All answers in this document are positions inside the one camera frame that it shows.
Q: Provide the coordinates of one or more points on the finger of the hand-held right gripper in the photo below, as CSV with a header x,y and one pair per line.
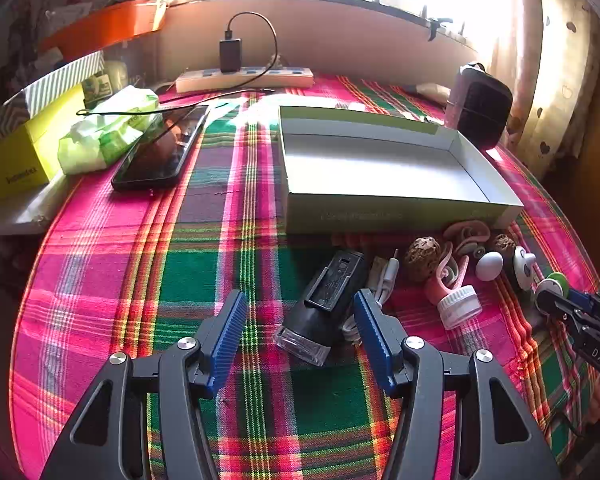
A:
x,y
555,306
582,300

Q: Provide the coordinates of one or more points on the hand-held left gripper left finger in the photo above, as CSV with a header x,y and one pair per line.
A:
x,y
227,340

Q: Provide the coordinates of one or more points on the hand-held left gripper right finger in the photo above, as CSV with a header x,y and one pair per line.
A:
x,y
372,340

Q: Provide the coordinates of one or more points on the green and white stand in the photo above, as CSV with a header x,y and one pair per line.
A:
x,y
555,282

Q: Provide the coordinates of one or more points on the white panda toy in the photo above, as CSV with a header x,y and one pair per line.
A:
x,y
524,265

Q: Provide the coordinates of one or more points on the black clip-on light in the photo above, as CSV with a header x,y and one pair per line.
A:
x,y
325,300

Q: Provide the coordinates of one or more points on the white egg-shaped toy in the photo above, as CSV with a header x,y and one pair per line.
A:
x,y
489,266

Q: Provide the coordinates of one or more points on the brown walnut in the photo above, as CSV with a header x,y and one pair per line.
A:
x,y
503,246
422,259

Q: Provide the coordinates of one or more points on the pink tool with white cap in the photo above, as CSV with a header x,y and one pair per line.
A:
x,y
460,307

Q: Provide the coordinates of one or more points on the pink and green hair clips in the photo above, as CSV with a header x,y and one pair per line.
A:
x,y
467,235

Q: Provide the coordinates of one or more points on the white and green cardboard box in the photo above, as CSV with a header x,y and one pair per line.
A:
x,y
380,170

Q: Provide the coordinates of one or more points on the plaid tablecloth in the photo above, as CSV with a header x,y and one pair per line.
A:
x,y
155,270

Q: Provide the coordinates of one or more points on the black smartphone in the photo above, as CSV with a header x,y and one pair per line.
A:
x,y
155,155

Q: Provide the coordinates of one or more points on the grey and black heater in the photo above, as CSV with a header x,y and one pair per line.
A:
x,y
482,105

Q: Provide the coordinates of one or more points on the green tissue pack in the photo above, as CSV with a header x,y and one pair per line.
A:
x,y
105,135

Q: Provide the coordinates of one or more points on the white board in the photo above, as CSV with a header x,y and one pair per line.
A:
x,y
20,215

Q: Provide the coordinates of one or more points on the heart print curtain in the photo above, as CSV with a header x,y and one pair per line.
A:
x,y
545,60

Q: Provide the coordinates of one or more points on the white power strip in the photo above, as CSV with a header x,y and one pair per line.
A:
x,y
245,79

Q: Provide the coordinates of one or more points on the yellow box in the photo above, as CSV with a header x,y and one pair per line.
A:
x,y
15,160

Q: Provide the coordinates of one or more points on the green tea box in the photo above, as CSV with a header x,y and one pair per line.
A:
x,y
97,89

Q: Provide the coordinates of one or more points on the black charger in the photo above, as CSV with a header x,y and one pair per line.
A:
x,y
230,55

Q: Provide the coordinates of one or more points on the black window latch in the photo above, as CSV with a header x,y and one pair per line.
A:
x,y
436,27

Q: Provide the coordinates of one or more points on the striped box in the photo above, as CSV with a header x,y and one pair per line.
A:
x,y
40,90

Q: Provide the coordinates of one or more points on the orange box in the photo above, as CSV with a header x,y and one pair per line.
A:
x,y
110,22

